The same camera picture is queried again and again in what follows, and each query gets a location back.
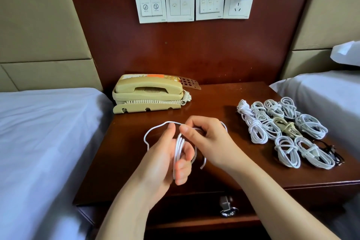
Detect metal ring drawer handle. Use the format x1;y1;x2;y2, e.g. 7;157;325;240
219;195;239;217

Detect cream cable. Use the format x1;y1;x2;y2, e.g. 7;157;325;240
274;118;303;139

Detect bed white sheet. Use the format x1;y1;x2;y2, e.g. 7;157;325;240
270;70;360;240
0;88;114;240

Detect person's right hand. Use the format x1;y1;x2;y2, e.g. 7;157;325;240
179;115;255;177

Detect white double rocker wall switch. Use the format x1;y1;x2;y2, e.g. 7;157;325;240
165;0;196;22

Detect left bed white sheet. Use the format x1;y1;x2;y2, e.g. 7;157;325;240
0;88;114;240

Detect white two-button wall switch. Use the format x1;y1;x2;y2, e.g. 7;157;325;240
134;0;167;24

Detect thin black cable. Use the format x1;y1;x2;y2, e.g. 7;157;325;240
323;144;345;166

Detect right bed white sheet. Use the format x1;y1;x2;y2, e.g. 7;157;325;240
270;70;360;240

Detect person's right forearm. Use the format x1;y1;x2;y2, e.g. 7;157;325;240
233;158;341;240

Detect beige corded telephone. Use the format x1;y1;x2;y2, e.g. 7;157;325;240
112;74;201;114

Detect tangle of white cables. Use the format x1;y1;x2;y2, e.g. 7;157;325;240
143;120;228;182

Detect white triple rocker wall switch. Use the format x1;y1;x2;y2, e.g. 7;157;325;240
195;0;226;21

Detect dark wooden drawer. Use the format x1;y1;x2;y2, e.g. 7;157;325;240
84;192;350;229

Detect beige padded headboard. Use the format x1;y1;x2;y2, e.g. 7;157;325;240
0;0;104;92
280;0;360;79

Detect wooden nightstand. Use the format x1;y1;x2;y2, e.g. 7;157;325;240
73;82;360;240

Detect white pillow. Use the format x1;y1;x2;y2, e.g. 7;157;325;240
331;41;360;67

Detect person's left hand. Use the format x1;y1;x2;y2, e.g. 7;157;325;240
130;123;197;194

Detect dark wooden wall panel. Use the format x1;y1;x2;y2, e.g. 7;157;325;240
61;0;318;92

